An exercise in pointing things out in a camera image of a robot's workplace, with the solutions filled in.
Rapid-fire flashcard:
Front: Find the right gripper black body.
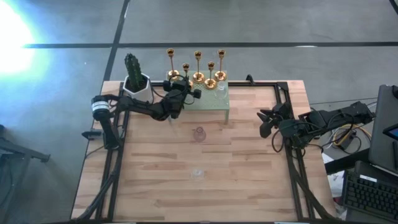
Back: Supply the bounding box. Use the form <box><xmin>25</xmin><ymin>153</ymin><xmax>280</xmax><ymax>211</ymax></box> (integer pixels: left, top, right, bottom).
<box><xmin>269</xmin><ymin>101</ymin><xmax>294</xmax><ymax>124</ymax></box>

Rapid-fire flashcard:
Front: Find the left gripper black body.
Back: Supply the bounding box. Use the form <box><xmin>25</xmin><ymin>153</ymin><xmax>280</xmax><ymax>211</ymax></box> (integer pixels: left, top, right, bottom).
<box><xmin>162</xmin><ymin>80</ymin><xmax>203</xmax><ymax>120</ymax></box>

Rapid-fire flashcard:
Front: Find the tall brass candlestick holder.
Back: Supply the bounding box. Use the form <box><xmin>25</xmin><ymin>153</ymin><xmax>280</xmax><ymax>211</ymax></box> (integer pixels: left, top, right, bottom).
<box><xmin>192</xmin><ymin>50</ymin><xmax>206</xmax><ymax>84</ymax></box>
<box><xmin>214</xmin><ymin>49</ymin><xmax>228</xmax><ymax>82</ymax></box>
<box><xmin>166</xmin><ymin>47</ymin><xmax>181</xmax><ymax>81</ymax></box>

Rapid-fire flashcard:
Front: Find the short brass candlestick holder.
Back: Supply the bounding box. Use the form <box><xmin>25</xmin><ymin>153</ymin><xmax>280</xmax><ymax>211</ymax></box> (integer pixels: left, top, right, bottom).
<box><xmin>182</xmin><ymin>63</ymin><xmax>194</xmax><ymax>88</ymax></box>

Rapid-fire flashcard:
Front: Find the medium brass candlestick holder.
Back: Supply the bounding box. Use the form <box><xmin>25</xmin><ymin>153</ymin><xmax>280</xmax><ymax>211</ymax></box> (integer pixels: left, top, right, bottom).
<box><xmin>204</xmin><ymin>61</ymin><xmax>218</xmax><ymax>91</ymax></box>

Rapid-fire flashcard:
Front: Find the clear ribbed glass candle holder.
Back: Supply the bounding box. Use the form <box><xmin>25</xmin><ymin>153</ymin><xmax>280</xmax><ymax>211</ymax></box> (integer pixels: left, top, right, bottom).
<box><xmin>214</xmin><ymin>81</ymin><xmax>229</xmax><ymax>101</ymax></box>
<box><xmin>190</xmin><ymin>167</ymin><xmax>206</xmax><ymax>182</ymax></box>

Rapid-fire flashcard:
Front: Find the pink ribbed glass candle holder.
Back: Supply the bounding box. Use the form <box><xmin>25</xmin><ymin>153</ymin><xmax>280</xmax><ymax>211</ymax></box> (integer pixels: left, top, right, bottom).
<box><xmin>193</xmin><ymin>126</ymin><xmax>207</xmax><ymax>143</ymax></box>

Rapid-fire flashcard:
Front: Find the green perforated metal shelf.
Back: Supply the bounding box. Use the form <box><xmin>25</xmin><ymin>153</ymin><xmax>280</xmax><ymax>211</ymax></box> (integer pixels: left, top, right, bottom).
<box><xmin>164</xmin><ymin>70</ymin><xmax>231</xmax><ymax>125</ymax></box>

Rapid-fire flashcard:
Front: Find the green artificial cactus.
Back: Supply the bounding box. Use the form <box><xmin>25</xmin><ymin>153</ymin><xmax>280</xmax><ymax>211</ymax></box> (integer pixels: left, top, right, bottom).
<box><xmin>124</xmin><ymin>52</ymin><xmax>145</xmax><ymax>93</ymax></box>

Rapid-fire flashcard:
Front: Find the black power adapter box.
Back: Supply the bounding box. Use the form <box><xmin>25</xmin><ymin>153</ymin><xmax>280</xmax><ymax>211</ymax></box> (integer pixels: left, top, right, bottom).
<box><xmin>340</xmin><ymin>129</ymin><xmax>358</xmax><ymax>149</ymax></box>

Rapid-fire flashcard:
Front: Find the black desk bar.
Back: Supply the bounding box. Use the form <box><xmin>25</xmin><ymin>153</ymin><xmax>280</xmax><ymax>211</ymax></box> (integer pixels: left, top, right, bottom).
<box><xmin>324</xmin><ymin>148</ymin><xmax>371</xmax><ymax>175</ymax></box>

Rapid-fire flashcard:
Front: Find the white paper pile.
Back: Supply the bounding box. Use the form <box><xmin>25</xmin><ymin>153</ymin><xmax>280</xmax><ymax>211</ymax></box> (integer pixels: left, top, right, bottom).
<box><xmin>322</xmin><ymin>152</ymin><xmax>346</xmax><ymax>203</ymax></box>

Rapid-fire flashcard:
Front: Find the flat computer monitor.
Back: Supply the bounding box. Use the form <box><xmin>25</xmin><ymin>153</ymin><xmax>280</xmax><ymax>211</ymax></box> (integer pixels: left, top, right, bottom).
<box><xmin>368</xmin><ymin>83</ymin><xmax>398</xmax><ymax>175</ymax></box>

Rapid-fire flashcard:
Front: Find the small blue-screen device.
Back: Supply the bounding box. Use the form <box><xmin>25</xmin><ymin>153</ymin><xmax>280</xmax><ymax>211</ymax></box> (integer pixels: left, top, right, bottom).
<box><xmin>382</xmin><ymin>123</ymin><xmax>398</xmax><ymax>141</ymax></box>

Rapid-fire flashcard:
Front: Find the black computer keyboard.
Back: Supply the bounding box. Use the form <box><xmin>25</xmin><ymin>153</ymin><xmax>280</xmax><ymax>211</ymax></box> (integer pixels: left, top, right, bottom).
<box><xmin>341</xmin><ymin>169</ymin><xmax>398</xmax><ymax>223</ymax></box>

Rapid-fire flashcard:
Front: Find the black stand frame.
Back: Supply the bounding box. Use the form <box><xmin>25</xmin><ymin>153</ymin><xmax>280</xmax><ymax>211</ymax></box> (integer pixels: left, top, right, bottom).
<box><xmin>0</xmin><ymin>123</ymin><xmax>51</xmax><ymax>224</ymax></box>

